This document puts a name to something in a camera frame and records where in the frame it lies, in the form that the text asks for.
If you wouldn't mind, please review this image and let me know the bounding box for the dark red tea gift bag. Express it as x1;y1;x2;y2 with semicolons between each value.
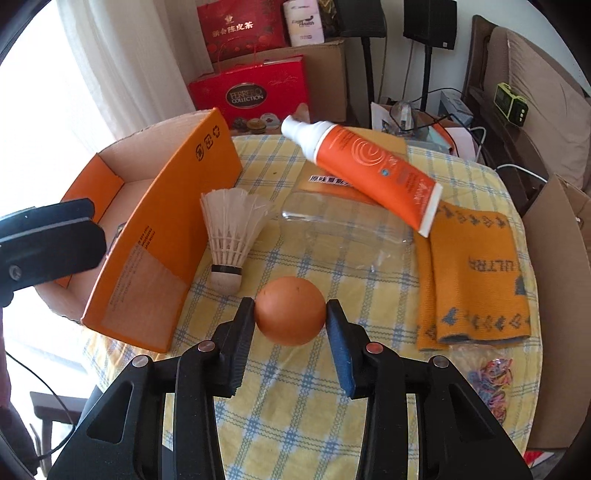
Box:
197;0;287;63

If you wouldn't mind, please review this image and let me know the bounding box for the white feather shuttlecock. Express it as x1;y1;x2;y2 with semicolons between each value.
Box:
200;188;273;296

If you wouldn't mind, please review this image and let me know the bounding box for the red Ferrero gift bag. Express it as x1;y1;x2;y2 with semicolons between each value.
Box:
188;55;311;133

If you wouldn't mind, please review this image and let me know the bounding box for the large brown carton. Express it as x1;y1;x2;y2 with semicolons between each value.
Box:
215;39;349;123

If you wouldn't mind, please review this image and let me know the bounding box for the right black speaker on stand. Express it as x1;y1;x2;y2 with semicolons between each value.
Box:
403;0;458;112

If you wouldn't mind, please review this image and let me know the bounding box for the white charging cable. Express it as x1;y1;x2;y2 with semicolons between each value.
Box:
466;126;551;183

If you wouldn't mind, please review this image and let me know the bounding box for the white curtain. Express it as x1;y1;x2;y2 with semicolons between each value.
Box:
57;0;213;139

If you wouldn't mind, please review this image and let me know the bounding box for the clear plastic jar yellow lid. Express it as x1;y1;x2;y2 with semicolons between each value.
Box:
279;160;413;273

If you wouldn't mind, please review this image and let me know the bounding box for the brown sofa with cushions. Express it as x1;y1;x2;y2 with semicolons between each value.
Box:
463;15;590;209

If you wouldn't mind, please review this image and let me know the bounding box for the orange ball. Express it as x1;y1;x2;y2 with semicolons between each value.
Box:
254;276;327;347

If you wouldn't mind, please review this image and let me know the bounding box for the left black speaker on stand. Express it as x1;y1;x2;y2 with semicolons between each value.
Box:
335;0;387;114

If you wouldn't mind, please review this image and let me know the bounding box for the black speaker on stand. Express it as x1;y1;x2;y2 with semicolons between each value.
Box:
403;0;458;112
335;0;387;114

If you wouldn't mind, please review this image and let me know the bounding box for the box with cluttered gadgets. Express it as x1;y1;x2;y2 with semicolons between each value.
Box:
370;89;487;163

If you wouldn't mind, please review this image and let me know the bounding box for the orange patterned towel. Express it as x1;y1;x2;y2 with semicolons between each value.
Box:
414;201;531;351

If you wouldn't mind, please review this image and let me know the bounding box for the orange cardboard box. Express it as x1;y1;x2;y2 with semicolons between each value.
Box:
36;109;242;353

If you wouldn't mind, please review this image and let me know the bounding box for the green black radio clock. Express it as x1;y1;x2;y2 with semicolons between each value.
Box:
494;82;529;127

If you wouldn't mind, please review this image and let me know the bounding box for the brown cardboard box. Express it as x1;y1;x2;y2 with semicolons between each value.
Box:
522;175;591;450

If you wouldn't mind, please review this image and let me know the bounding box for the bag of colourful rubber bands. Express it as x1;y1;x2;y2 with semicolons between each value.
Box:
450;344;513;425

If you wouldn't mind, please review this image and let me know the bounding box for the white tissue roll pack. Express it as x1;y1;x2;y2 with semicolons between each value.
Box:
283;0;325;47

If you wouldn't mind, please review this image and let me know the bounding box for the orange white lotion tube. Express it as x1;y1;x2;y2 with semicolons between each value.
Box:
280;116;443;238

